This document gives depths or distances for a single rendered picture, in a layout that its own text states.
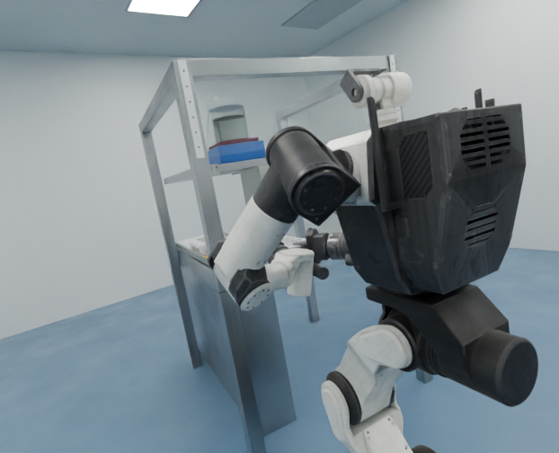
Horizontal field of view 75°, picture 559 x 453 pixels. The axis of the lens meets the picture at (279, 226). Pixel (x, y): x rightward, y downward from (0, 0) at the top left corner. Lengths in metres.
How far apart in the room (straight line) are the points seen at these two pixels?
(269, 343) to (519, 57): 3.62
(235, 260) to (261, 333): 1.10
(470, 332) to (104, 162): 4.49
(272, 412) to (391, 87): 1.57
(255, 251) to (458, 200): 0.34
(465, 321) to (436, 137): 0.33
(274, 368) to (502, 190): 1.40
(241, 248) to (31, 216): 4.16
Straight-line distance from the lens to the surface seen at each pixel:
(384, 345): 0.81
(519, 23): 4.48
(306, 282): 0.97
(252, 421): 1.66
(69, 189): 4.76
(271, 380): 1.87
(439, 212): 0.59
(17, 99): 4.89
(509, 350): 0.71
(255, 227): 0.64
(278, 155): 0.62
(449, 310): 0.72
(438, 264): 0.62
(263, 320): 1.74
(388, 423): 1.16
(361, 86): 0.75
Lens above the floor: 1.20
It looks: 8 degrees down
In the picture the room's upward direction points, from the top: 10 degrees counter-clockwise
